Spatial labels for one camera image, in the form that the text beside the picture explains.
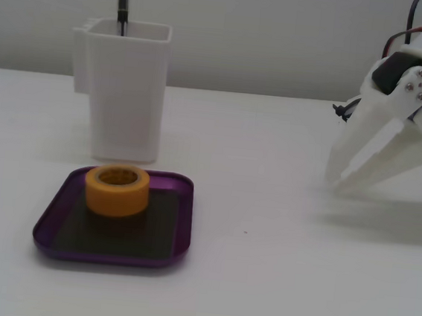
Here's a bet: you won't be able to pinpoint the thin black cable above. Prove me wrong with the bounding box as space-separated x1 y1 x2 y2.
405 0 422 36

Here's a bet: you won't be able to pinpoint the white plastic pen holder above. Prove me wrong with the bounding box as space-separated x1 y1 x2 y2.
60 15 173 167

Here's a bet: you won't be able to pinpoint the yellow tape roll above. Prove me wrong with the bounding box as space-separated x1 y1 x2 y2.
80 160 152 221

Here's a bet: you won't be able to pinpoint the purple metal tray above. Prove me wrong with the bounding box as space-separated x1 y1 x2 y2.
29 159 198 274

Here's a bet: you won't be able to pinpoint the black pen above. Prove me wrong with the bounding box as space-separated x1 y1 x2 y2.
114 0 132 38

